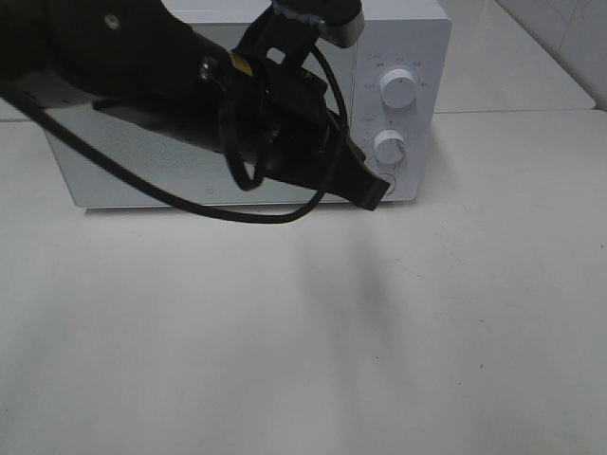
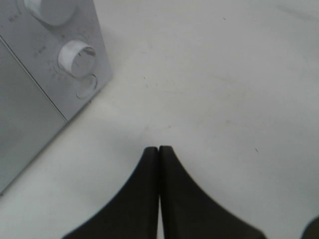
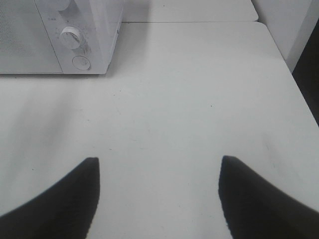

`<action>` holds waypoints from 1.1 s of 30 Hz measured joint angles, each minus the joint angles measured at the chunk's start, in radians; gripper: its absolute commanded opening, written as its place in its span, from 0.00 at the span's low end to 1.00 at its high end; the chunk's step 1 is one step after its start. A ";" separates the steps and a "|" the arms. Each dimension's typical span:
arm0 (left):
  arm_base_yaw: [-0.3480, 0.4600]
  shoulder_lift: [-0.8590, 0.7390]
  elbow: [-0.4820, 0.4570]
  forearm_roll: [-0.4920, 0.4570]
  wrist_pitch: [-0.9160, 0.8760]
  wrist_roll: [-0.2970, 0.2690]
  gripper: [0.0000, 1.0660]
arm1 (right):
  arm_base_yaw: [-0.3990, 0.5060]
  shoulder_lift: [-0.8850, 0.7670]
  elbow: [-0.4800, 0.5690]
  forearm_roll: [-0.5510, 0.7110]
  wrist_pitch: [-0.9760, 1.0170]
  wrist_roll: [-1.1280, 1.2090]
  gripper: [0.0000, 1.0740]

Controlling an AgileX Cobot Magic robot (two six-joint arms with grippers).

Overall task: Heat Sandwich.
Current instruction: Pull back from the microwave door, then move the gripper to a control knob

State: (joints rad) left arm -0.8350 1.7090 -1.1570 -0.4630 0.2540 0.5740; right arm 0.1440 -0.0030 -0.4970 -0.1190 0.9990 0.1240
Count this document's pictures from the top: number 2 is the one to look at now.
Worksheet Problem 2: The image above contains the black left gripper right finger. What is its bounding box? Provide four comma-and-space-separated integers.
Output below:
159, 146, 265, 239

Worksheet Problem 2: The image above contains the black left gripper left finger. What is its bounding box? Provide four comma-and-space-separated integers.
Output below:
65, 147, 159, 239

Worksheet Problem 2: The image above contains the round door release button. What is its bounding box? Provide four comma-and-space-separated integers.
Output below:
76, 75, 98, 99

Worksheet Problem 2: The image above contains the white microwave knob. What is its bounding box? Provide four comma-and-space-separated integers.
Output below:
58, 40, 96, 78
24, 0, 77, 26

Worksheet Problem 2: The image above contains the white microwave door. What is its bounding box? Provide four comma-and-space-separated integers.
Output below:
0, 39, 66, 191

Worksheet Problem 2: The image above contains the white microwave oven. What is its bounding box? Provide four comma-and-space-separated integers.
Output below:
0, 0, 112, 191

